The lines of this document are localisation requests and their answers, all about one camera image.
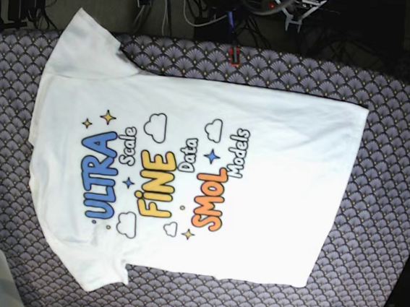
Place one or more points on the white printed T-shirt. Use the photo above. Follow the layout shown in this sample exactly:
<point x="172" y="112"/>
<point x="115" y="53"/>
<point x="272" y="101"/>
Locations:
<point x="182" y="174"/>

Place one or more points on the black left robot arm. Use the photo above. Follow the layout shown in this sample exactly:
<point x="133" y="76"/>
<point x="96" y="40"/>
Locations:
<point x="298" y="23"/>

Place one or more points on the red table clamp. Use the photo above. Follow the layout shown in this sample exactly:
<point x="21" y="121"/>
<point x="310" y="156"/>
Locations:
<point x="234" y="56"/>

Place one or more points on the black power strip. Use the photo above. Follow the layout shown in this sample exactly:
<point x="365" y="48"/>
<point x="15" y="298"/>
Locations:
<point x="296" y="8"/>

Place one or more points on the fan-patterned grey tablecloth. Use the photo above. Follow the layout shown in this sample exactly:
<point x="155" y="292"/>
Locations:
<point x="364" y="254"/>

